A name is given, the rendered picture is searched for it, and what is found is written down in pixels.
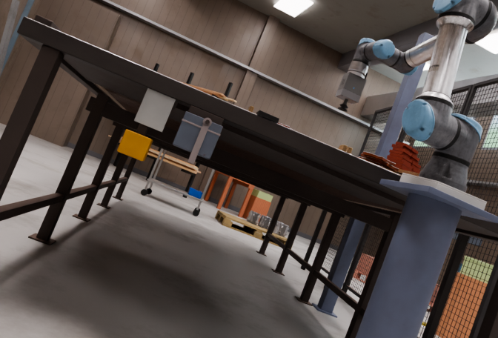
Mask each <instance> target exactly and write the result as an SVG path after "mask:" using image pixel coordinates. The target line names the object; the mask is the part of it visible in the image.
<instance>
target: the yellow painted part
mask: <svg viewBox="0 0 498 338"><path fill-rule="evenodd" d="M148 128H149V127H148V126H146V125H143V124H141V123H140V124H139V127H138V129H137V131H136V133H135V132H133V131H131V130H128V129H127V130H126V131H125V132H124V135H123V137H122V140H121V142H120V144H119V147H118V150H117V151H118V152H120V153H123V154H125V155H127V156H130V157H133V158H134V159H138V160H140V161H144V160H145V159H146V157H147V154H148V151H149V150H150V146H151V145H152V142H153V140H152V139H150V138H148V137H146V136H145V135H146V133H147V130H148Z"/></svg>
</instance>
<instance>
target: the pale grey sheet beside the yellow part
mask: <svg viewBox="0 0 498 338"><path fill-rule="evenodd" d="M175 101H176V100H175V99H173V98H170V97H169V96H166V95H164V94H162V93H159V92H156V91H155V90H151V89H150V88H148V89H147V91H146V94H145V96H144V98H143V100H142V103H141V105H140V108H139V110H138V113H137V114H136V118H135V119H134V121H135V122H138V123H141V124H143V125H146V126H148V127H151V128H153V129H155V130H158V131H161V132H162V131H163V129H164V127H165V124H166V122H167V119H168V116H169V115H170V112H171V110H172V107H173V105H174V102H175Z"/></svg>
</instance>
